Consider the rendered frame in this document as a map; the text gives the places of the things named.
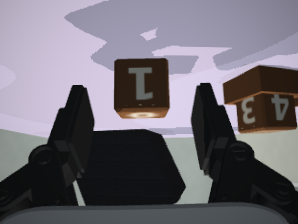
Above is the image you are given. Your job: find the brown number cube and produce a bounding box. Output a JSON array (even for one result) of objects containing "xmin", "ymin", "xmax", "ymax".
[
  {"xmin": 236, "ymin": 93, "xmax": 297, "ymax": 133},
  {"xmin": 114, "ymin": 58, "xmax": 170, "ymax": 119}
]

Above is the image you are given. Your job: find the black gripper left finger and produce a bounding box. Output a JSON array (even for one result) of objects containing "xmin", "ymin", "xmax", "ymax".
[{"xmin": 0, "ymin": 85, "xmax": 95, "ymax": 222}]

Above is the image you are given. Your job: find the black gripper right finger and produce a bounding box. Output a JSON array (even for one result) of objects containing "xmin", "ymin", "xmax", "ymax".
[{"xmin": 191, "ymin": 83, "xmax": 298, "ymax": 224}]

